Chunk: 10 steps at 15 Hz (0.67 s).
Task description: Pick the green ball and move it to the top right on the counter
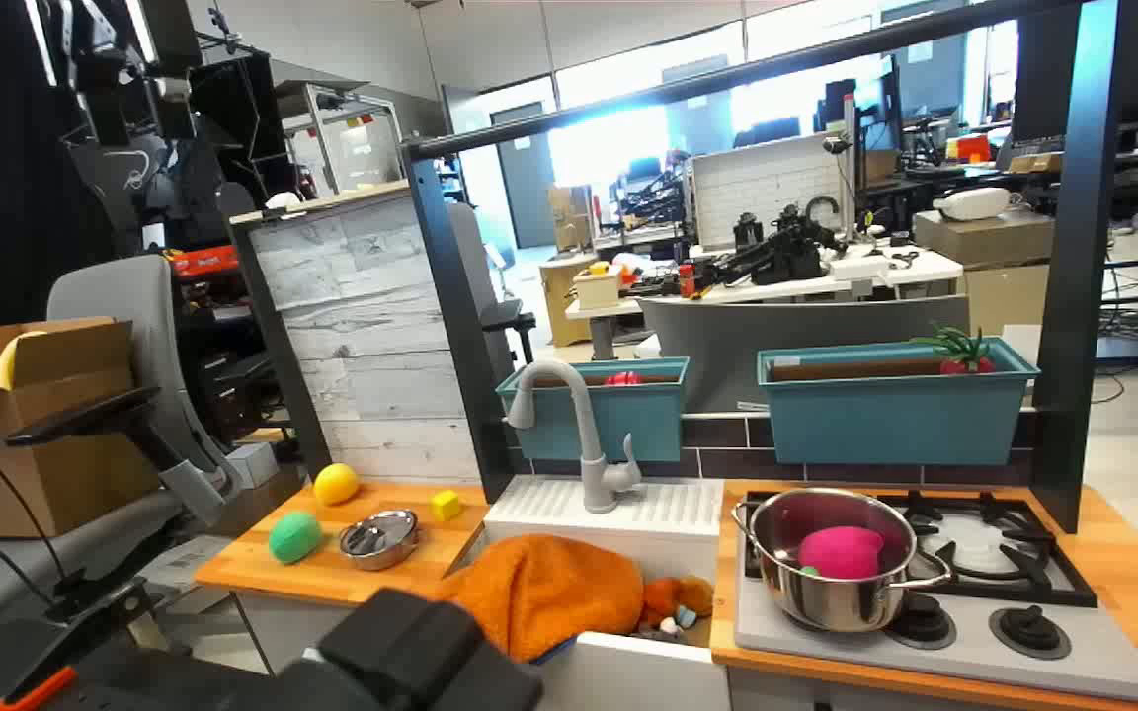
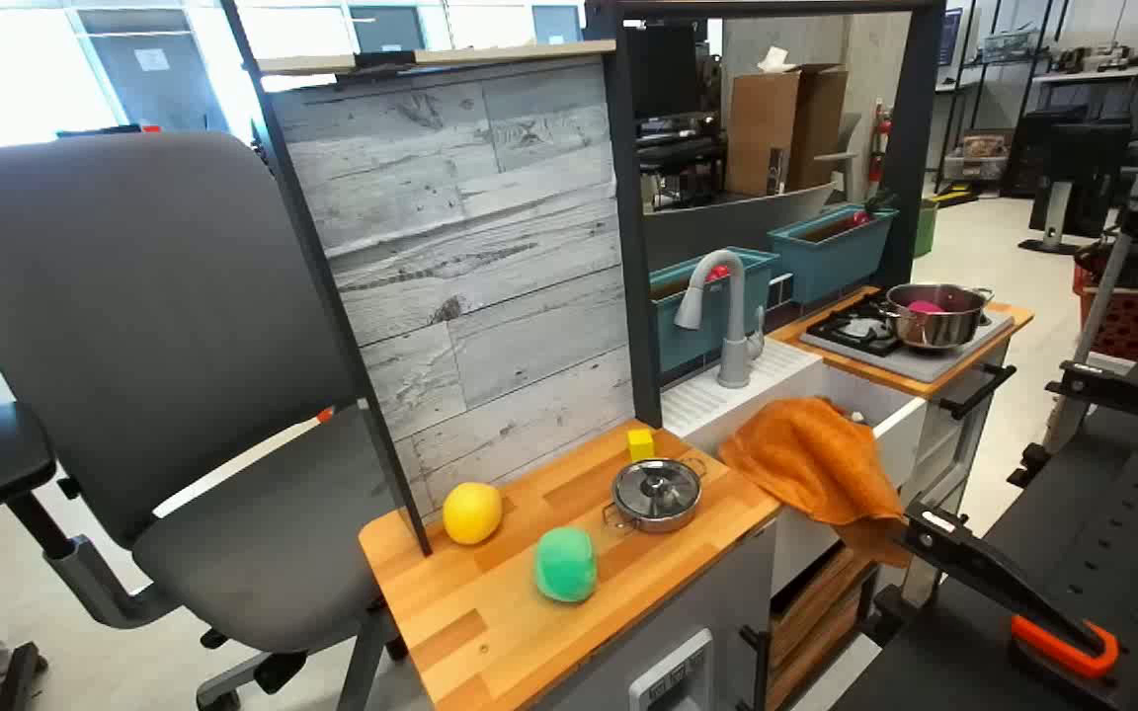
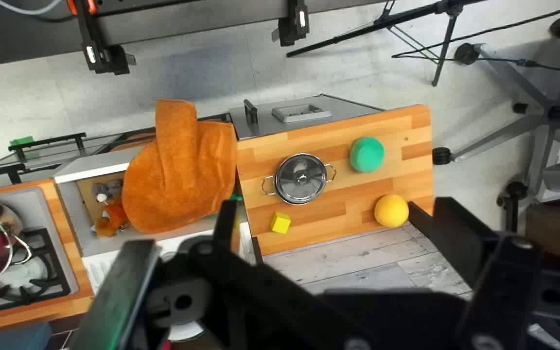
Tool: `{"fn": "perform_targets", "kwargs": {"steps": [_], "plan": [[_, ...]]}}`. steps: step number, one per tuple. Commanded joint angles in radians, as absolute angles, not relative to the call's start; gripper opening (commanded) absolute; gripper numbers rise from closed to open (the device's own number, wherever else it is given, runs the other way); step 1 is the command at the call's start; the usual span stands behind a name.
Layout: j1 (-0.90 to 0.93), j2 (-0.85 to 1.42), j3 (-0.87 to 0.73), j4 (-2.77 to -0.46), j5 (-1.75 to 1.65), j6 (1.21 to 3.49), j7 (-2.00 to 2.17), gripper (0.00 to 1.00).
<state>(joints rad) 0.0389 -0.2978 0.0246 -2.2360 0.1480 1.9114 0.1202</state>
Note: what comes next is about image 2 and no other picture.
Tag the green fuzzy ball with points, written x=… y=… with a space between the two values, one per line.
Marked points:
x=567 y=566

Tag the yellow ball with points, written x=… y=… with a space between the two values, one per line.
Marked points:
x=472 y=515

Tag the gray toy stove top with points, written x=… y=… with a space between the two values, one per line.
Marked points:
x=859 y=333

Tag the pink ball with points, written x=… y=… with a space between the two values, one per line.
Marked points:
x=926 y=305

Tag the small yellow cube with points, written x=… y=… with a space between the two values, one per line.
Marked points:
x=642 y=442

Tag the teal planter box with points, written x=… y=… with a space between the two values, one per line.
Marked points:
x=833 y=261
x=692 y=344

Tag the gray wood-look panel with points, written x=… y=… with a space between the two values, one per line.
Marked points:
x=464 y=261

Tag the small metal bowl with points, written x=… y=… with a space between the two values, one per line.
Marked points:
x=656 y=496

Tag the gray toy faucet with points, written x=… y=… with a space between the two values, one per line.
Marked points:
x=738 y=344

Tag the red item in planter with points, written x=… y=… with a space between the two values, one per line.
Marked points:
x=726 y=275

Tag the gray backboard behind planters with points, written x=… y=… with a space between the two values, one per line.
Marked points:
x=711 y=228

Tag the white toy sink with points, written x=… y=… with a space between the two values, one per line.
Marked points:
x=789 y=375

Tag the orange cloth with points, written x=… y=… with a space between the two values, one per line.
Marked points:
x=818 y=459

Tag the tall cardboard box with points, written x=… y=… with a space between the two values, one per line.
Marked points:
x=825 y=122
x=764 y=132

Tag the wooden shelf board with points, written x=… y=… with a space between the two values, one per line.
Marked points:
x=464 y=57

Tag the white rod red tip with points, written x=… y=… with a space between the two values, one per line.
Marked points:
x=240 y=465

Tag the steel cooking pot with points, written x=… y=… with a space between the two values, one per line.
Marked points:
x=938 y=333

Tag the black kitchen frame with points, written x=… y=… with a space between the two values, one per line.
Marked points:
x=631 y=199

